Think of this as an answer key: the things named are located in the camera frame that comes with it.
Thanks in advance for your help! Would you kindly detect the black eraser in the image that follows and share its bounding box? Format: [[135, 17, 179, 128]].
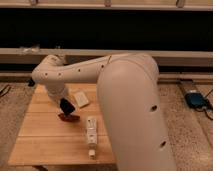
[[60, 98, 75, 116]]

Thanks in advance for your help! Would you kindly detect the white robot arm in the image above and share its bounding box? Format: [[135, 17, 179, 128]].
[[32, 53, 177, 171]]

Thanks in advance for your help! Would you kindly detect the white tube bottle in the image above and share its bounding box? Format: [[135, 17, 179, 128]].
[[86, 116, 98, 159]]

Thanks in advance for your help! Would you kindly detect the dark red chili pepper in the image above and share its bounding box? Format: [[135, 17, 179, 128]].
[[58, 113, 80, 122]]

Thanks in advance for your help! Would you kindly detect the wooden table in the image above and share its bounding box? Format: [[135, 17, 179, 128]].
[[8, 84, 115, 166]]

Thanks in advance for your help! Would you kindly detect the blue device on floor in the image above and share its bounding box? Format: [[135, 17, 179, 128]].
[[184, 93, 206, 108]]

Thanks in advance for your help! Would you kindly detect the crumpled plastic wrap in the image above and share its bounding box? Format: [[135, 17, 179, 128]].
[[20, 45, 40, 55]]

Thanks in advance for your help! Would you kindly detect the black cable on floor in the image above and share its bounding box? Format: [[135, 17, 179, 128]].
[[0, 84, 12, 98]]

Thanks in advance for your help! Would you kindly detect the long wooden bench rail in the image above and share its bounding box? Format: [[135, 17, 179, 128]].
[[0, 48, 213, 67]]

